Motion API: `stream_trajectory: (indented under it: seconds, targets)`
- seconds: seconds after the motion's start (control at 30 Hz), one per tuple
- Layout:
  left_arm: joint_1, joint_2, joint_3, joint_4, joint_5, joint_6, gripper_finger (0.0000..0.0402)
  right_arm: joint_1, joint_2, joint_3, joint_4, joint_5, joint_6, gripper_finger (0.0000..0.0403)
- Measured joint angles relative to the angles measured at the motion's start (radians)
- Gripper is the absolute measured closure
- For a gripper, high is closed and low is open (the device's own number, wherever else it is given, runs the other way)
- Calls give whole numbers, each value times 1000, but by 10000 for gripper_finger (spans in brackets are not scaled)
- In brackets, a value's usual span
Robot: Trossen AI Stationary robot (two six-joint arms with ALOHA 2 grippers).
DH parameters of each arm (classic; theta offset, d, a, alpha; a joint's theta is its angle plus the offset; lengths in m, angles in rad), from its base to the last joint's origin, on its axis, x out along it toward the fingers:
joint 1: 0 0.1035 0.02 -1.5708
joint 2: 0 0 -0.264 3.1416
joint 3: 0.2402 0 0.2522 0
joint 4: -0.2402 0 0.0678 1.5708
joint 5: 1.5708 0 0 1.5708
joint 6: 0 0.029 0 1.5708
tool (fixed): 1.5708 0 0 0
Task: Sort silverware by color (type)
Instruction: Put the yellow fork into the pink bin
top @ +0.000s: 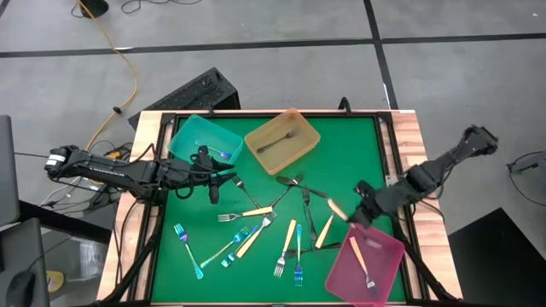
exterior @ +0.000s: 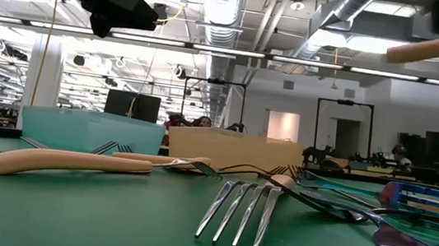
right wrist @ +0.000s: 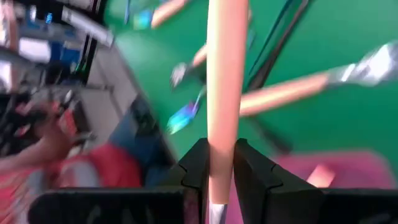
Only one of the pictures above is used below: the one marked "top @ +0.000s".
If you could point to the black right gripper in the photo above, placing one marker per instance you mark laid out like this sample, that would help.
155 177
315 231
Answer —
369 204

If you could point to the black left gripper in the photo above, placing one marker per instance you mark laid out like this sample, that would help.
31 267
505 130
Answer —
202 175

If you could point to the silver fork bottom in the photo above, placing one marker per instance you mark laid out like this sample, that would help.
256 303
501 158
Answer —
246 192

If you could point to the black metal fork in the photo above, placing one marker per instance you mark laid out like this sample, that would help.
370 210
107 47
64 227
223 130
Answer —
277 141
311 250
285 192
309 213

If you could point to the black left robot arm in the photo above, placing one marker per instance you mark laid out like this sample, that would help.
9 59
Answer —
111 170

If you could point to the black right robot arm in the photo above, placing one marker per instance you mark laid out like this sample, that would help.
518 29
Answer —
426 175

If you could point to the orange translucent plastic bin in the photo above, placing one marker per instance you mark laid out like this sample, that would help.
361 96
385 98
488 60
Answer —
273 160

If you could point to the teal translucent plastic bin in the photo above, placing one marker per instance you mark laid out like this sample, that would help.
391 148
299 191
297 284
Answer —
187 136

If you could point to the pink translucent plastic bin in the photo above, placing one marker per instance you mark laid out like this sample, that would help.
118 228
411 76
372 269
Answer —
384 277

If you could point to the black support strut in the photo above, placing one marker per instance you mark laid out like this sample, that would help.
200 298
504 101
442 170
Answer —
420 260
141 256

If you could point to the black perforated computer case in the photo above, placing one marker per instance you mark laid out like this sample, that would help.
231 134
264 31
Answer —
192 94

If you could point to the yellow round disc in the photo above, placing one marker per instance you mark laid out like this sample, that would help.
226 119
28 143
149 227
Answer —
55 282

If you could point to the black round stand base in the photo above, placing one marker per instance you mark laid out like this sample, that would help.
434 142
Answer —
94 6

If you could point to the grey flat panel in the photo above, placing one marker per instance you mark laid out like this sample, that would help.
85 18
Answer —
8 170

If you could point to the black computer mouse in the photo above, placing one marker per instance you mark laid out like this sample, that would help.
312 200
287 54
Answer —
19 290

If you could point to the black frame clamp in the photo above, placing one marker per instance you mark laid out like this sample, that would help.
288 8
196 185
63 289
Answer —
344 106

